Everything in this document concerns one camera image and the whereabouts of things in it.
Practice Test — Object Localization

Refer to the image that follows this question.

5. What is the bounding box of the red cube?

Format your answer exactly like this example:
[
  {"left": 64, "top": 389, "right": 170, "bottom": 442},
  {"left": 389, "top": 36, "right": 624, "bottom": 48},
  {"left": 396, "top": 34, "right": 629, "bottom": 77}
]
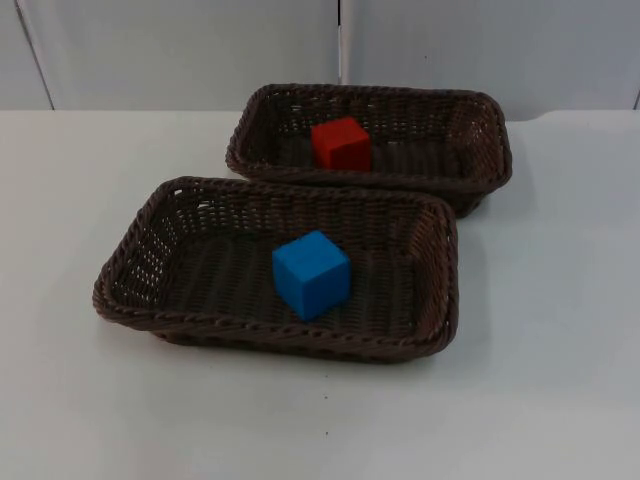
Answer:
[{"left": 310, "top": 117, "right": 373, "bottom": 172}]

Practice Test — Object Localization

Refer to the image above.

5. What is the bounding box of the dark brown wicker basket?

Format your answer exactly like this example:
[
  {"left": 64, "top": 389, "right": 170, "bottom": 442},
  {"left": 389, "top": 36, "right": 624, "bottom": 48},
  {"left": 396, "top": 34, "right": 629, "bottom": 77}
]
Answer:
[
  {"left": 225, "top": 83, "right": 514, "bottom": 219},
  {"left": 92, "top": 175, "right": 460, "bottom": 372}
]

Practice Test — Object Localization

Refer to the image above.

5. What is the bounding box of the blue cube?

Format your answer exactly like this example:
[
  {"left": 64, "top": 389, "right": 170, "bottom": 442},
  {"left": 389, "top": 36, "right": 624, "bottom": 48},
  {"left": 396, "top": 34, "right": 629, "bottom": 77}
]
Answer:
[{"left": 271, "top": 229, "right": 350, "bottom": 321}]

